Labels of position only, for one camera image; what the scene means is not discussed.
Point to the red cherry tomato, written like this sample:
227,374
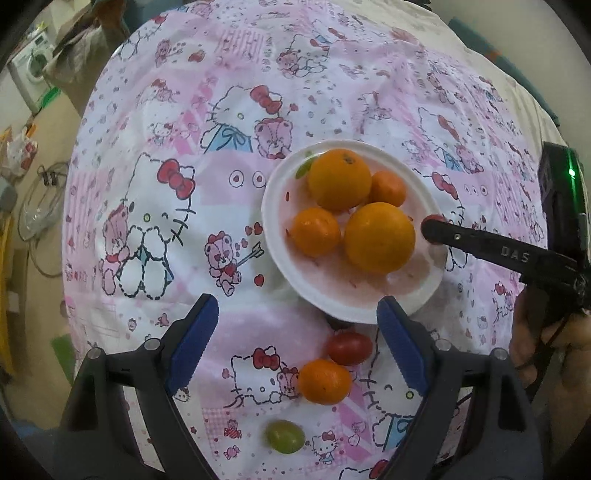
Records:
349,349
433,218

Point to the cream quilt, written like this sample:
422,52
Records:
531,106

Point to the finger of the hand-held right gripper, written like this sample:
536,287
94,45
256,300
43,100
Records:
498,251

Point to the red white plastic bag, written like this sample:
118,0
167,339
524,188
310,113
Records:
18,150

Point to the person's right hand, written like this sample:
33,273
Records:
535,350

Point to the medium orange with navel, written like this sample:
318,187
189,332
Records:
339,180

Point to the pink strawberry print plate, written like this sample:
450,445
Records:
323,286

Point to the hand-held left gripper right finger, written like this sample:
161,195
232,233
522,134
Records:
401,344

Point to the small mandarin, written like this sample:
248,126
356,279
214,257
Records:
390,189

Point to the brown cardboard box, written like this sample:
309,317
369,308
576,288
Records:
83,50

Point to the pink cartoon printed blanket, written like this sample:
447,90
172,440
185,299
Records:
184,258

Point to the white washing machine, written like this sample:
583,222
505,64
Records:
34,64

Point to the large orange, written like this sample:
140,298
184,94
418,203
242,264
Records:
379,239

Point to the green mat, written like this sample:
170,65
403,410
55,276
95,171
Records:
46,99

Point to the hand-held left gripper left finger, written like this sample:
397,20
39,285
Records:
194,344

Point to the green grape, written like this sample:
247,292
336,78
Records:
285,436

